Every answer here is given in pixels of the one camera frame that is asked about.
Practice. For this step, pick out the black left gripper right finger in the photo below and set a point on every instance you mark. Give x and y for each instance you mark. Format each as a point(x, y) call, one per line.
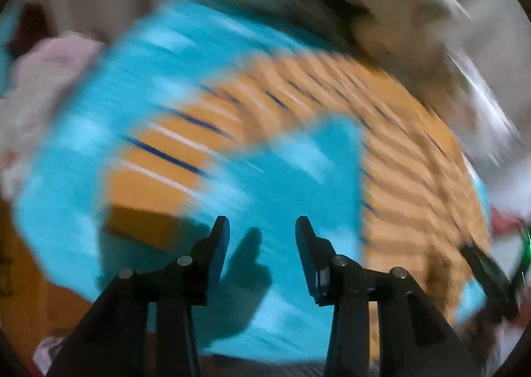
point(415, 338)

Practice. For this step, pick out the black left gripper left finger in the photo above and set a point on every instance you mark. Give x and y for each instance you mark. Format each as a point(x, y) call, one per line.
point(110, 340)

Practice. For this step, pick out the orange striped knit sweater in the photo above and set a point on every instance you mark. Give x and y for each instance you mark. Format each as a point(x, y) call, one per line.
point(280, 136)

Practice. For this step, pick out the turquoise fleece blanket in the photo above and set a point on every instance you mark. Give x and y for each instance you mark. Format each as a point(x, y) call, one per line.
point(60, 212)

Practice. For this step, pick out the pink cloth pile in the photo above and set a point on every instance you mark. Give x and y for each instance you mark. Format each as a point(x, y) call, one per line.
point(41, 82)

